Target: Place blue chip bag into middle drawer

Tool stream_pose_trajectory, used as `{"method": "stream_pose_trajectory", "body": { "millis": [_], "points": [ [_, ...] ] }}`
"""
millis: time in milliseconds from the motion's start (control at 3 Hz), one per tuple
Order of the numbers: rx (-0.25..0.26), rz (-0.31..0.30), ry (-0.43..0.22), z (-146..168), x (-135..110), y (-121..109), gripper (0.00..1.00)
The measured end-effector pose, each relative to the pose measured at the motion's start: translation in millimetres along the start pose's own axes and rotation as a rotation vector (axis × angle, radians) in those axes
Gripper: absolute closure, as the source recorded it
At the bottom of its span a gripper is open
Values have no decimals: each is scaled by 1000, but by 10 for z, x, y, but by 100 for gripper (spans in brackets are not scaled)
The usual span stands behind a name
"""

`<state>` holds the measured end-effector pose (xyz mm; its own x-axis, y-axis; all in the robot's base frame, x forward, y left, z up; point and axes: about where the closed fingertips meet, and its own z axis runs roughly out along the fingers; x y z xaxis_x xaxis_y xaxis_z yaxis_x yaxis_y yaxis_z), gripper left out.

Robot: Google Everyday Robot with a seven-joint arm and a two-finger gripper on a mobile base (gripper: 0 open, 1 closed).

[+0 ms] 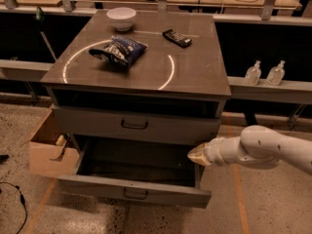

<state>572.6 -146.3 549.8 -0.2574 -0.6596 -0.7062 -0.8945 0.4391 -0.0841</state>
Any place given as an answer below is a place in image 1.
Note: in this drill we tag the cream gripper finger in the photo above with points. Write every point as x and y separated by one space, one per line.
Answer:
198 155

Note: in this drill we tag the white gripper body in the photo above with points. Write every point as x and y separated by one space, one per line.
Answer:
214 151

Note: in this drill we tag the grey drawer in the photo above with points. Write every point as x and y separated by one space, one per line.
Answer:
140 171
135 126

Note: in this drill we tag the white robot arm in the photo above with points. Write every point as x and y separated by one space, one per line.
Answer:
256 147

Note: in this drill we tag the grey drawer cabinet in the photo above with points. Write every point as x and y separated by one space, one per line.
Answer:
165 80

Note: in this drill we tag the grey top drawer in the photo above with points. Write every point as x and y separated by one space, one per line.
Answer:
135 126

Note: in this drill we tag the blue chip bag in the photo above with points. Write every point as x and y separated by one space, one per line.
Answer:
120 51

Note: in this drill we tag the clear sanitizer bottle left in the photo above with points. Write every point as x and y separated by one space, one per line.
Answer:
253 74

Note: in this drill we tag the clear sanitizer bottle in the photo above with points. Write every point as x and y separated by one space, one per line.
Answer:
276 74
253 74

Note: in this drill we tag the clear sanitizer bottle right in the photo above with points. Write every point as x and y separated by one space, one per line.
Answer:
276 74

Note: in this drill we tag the dark snack bar packet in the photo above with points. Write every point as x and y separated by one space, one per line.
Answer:
177 38

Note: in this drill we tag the cardboard box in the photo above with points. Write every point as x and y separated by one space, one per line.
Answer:
51 153

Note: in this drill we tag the white ceramic bowl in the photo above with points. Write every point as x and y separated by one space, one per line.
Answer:
122 18

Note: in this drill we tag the grey metal rail shelf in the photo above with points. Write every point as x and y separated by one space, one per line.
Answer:
287 91

